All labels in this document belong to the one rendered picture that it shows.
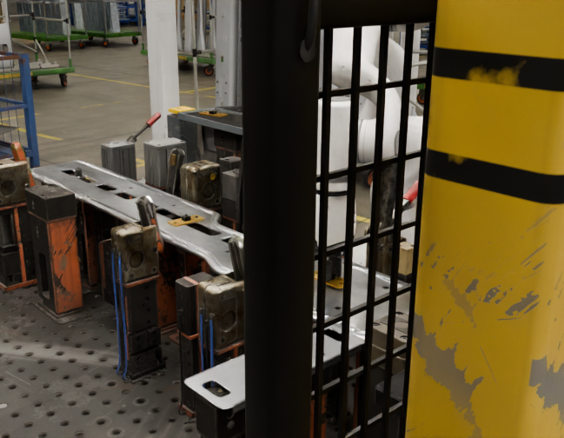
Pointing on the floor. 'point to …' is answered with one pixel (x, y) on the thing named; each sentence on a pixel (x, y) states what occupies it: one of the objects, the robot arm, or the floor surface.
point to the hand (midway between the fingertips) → (329, 267)
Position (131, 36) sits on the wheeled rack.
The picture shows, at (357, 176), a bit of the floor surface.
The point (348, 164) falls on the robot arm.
